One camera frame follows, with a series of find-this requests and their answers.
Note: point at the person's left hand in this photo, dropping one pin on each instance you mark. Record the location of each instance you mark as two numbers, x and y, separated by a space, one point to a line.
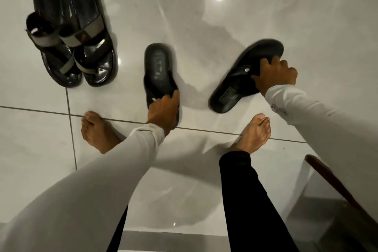
162 113

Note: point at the person's left forearm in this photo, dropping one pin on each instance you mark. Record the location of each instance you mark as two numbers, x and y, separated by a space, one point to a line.
88 186

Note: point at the person's foot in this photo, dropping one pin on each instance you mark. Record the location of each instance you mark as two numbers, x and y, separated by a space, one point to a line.
254 135
99 133

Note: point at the person's left leg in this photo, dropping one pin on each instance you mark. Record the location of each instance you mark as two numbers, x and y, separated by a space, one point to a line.
118 234

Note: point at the person's right hand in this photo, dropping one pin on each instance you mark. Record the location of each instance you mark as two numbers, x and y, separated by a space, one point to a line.
274 76

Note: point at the plain black slip-on sandal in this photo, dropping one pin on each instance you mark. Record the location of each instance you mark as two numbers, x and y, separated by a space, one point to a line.
159 68

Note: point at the person's right forearm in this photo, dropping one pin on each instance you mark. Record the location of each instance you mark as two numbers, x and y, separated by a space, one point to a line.
330 130

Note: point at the black sandal with metal buckle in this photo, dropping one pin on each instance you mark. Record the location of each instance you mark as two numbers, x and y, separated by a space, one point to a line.
239 80

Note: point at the person's right thumb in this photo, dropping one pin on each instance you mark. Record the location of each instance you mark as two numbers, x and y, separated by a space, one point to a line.
255 79

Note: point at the person's left foot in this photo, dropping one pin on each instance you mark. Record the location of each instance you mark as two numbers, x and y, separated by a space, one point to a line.
99 133

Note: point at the brown wooden furniture rail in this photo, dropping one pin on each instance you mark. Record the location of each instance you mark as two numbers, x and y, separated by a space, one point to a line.
336 185

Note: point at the person's left thumb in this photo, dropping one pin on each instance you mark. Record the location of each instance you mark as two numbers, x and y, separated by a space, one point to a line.
176 98

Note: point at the person's leg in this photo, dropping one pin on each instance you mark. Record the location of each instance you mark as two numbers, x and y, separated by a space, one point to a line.
118 234
251 207

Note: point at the person's right leg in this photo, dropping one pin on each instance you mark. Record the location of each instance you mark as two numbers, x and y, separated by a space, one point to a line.
251 207

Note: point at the person's right foot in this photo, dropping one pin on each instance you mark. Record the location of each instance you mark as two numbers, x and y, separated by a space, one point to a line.
254 135

